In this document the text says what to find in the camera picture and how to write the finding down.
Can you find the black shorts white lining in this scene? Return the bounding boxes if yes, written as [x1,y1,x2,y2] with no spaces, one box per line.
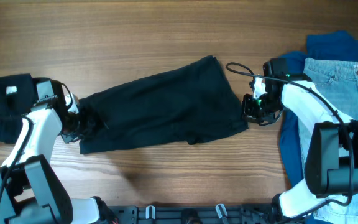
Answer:
[80,55,248,154]

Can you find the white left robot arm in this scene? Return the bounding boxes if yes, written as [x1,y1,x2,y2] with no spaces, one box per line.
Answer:
[0,109,119,223]

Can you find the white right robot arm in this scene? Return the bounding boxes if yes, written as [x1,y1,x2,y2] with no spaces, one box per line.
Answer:
[243,74,358,223]

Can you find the black folded garment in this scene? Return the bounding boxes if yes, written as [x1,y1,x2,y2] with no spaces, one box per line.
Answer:
[0,73,49,144]

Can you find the light blue jeans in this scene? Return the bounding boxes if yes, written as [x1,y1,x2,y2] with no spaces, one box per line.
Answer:
[303,58,358,223]

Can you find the blue shirt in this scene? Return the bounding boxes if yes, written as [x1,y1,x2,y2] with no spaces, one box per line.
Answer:
[279,30,358,185]

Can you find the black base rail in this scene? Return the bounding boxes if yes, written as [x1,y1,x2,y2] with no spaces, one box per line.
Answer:
[110,203,278,224]

